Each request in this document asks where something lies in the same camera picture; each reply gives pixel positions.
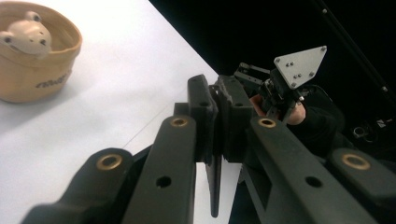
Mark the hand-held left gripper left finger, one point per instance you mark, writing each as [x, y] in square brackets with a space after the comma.
[174, 174]

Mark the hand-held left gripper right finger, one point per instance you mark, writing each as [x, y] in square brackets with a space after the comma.
[289, 174]

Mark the tan frog cup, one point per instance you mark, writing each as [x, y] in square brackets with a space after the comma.
[31, 77]

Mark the black metal stand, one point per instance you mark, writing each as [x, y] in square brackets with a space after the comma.
[358, 49]

